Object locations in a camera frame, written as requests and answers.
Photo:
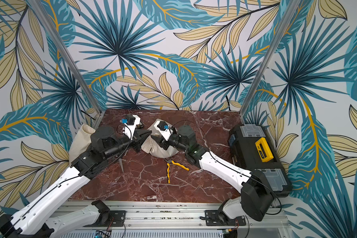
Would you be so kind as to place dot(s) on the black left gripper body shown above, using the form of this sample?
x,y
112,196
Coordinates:
x,y
136,144

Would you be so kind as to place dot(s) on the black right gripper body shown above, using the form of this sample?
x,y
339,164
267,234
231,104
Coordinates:
x,y
163,143

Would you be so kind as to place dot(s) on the cream cloth soil bag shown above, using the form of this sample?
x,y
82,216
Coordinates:
x,y
150,146

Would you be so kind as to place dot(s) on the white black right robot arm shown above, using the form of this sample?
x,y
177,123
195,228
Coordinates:
x,y
256,194

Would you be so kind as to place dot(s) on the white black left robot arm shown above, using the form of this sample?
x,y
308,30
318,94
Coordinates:
x,y
91,152

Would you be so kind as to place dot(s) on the black yellow toolbox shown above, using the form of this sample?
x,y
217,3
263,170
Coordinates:
x,y
251,149

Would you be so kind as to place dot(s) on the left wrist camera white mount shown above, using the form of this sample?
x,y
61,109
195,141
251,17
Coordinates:
x,y
130,122

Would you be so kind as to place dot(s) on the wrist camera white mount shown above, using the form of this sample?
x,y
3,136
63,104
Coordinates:
x,y
130,122
165,130

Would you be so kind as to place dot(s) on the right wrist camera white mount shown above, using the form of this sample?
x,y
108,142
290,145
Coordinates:
x,y
165,130

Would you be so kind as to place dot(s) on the black handled scissors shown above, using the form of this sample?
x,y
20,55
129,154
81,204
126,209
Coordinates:
x,y
121,164

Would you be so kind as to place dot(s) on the cream cloth bag left wall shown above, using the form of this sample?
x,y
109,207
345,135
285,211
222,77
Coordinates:
x,y
80,142

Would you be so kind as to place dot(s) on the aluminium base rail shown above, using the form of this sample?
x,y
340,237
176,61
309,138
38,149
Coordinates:
x,y
176,220

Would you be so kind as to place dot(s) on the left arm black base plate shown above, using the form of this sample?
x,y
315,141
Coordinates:
x,y
107,217

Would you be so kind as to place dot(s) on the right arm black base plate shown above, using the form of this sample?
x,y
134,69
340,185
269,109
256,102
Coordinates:
x,y
217,217

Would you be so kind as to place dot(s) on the left aluminium frame post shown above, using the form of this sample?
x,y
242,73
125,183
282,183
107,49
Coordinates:
x,y
43,17

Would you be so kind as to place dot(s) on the aluminium frame post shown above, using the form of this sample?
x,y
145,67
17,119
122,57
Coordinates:
x,y
43,17
272,47

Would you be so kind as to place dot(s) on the right aluminium frame post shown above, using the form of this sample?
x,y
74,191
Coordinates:
x,y
272,47

